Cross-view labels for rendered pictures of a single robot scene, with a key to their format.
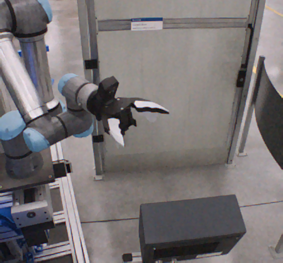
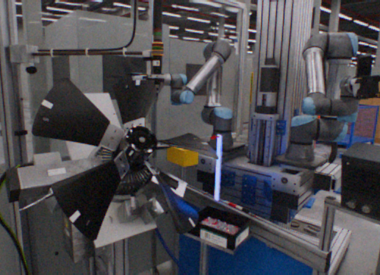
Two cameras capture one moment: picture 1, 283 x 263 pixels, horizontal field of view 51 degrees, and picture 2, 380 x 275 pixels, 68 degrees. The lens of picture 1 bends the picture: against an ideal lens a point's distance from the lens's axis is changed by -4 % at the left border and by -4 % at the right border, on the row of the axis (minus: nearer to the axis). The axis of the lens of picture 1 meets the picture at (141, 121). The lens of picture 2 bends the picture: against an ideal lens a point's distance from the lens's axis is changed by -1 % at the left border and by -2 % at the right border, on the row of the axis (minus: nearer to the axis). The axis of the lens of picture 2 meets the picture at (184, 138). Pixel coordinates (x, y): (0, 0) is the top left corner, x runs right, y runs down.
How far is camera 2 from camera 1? 0.77 m
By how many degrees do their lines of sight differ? 57
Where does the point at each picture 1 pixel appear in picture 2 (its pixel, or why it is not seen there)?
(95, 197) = not seen: outside the picture
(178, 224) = (378, 154)
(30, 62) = (331, 79)
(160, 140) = not seen: outside the picture
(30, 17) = (339, 45)
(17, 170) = (292, 152)
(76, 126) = (339, 106)
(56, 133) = (323, 104)
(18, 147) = (299, 134)
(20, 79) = (315, 71)
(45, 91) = not seen: hidden behind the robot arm
